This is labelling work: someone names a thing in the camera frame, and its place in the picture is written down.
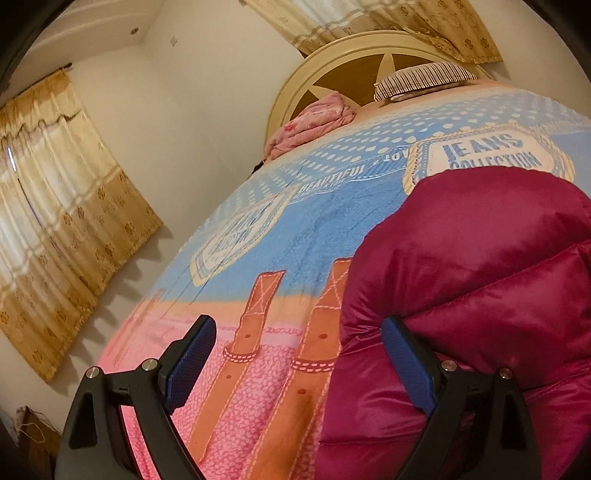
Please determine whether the cream wooden headboard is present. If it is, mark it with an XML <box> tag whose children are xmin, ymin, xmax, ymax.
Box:
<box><xmin>263</xmin><ymin>30</ymin><xmax>495</xmax><ymax>155</ymax></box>

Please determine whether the magenta puffer jacket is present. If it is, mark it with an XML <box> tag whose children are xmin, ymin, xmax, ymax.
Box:
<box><xmin>318</xmin><ymin>167</ymin><xmax>591</xmax><ymax>480</ymax></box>

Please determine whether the beige floral curtain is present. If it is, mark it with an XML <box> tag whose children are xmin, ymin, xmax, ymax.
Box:
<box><xmin>0</xmin><ymin>69</ymin><xmax>164</xmax><ymax>384</ymax></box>
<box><xmin>242</xmin><ymin>0</ymin><xmax>504</xmax><ymax>65</ymax></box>

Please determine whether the folded pink floral quilt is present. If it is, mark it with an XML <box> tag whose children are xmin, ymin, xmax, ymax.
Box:
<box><xmin>268</xmin><ymin>91</ymin><xmax>363</xmax><ymax>160</ymax></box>

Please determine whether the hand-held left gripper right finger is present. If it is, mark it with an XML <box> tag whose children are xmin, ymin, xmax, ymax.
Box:
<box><xmin>381</xmin><ymin>316</ymin><xmax>543</xmax><ymax>480</ymax></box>

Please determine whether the printed pink and blue blanket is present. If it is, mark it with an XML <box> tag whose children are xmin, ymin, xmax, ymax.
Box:
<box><xmin>99</xmin><ymin>88</ymin><xmax>591</xmax><ymax>480</ymax></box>

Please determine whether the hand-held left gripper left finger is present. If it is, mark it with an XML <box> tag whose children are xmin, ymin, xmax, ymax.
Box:
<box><xmin>60</xmin><ymin>315</ymin><xmax>218</xmax><ymax>480</ymax></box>

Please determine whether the striped pillow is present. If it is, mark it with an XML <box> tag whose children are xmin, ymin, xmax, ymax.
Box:
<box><xmin>373</xmin><ymin>61</ymin><xmax>481</xmax><ymax>102</ymax></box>

